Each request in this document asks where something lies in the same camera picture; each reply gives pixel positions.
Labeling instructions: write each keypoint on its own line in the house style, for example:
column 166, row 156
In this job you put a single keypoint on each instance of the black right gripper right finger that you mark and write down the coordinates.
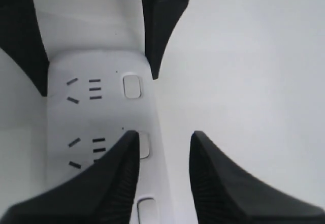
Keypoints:
column 223, row 192

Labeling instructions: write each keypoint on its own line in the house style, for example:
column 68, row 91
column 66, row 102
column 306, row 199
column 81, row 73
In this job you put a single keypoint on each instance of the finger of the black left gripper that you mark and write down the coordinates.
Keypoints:
column 160, row 19

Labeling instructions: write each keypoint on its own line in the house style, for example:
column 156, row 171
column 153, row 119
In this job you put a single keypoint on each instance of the white five-outlet power strip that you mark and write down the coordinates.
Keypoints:
column 94, row 97

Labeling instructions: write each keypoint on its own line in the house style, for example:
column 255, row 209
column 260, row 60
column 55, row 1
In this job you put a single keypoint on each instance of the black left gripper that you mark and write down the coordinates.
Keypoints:
column 21, row 40

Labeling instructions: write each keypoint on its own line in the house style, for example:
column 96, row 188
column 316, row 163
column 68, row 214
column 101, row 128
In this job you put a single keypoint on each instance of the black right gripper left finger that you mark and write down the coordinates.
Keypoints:
column 103, row 193

